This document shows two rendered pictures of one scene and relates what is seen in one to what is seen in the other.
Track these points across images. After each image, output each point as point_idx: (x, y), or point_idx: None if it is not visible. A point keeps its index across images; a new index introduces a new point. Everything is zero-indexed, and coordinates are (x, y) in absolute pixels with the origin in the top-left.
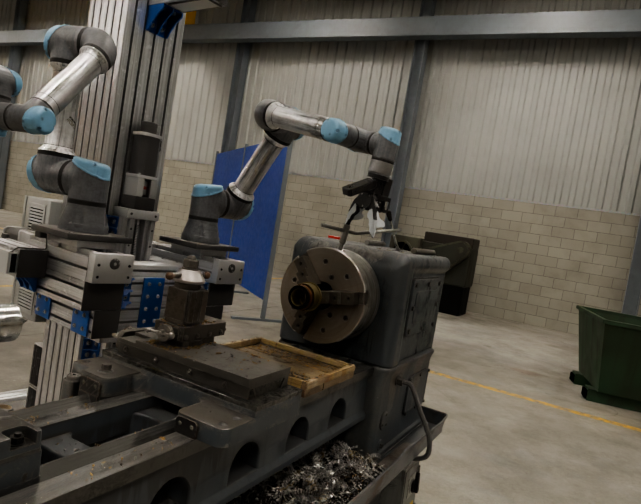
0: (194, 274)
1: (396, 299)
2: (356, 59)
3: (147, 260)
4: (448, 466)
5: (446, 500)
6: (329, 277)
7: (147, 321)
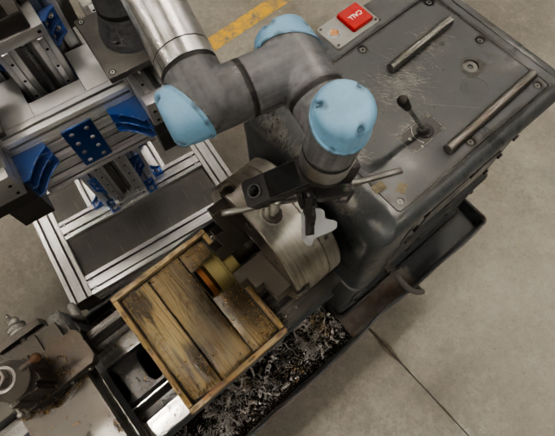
0: (4, 396)
1: (366, 263)
2: None
3: (66, 79)
4: (537, 134)
5: (499, 196)
6: (257, 242)
7: (95, 157)
